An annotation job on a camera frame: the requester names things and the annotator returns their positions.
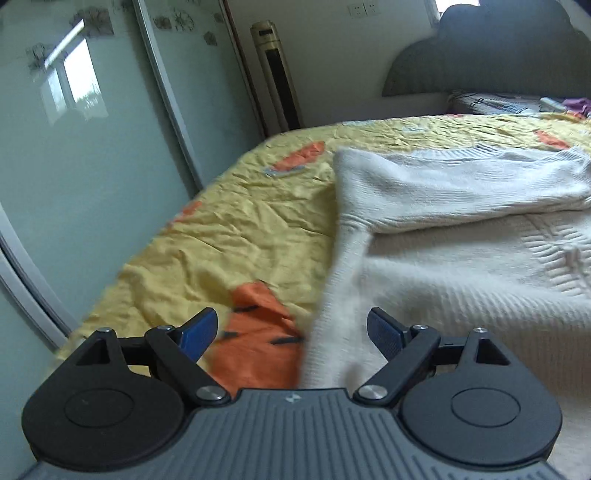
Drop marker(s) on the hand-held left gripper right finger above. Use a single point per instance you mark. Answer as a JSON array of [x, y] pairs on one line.
[[383, 332]]

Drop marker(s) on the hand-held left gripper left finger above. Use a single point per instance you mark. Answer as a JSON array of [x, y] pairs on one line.
[[198, 332]]

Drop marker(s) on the white knit sweater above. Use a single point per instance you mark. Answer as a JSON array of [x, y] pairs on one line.
[[452, 286]]

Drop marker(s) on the yellow orange printed bed sheet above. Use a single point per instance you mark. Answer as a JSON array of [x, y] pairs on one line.
[[240, 221]]

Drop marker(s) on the flower-print glass wardrobe door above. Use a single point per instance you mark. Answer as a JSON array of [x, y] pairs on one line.
[[69, 161], [207, 92]]

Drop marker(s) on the patterned pillow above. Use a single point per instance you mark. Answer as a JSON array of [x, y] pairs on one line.
[[489, 102]]

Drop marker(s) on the gold tower air conditioner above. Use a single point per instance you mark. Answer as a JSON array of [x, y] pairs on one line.
[[277, 78]]

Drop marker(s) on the white remote control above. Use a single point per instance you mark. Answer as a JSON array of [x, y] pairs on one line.
[[551, 103]]

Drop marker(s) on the grey padded headboard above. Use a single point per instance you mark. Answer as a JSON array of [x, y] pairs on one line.
[[485, 55]]

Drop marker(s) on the purple cloth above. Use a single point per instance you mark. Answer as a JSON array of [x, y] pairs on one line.
[[579, 106]]

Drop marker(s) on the window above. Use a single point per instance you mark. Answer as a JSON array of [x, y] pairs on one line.
[[445, 9]]

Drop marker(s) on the white wall socket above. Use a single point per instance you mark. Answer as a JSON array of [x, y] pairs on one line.
[[356, 9], [370, 8]]

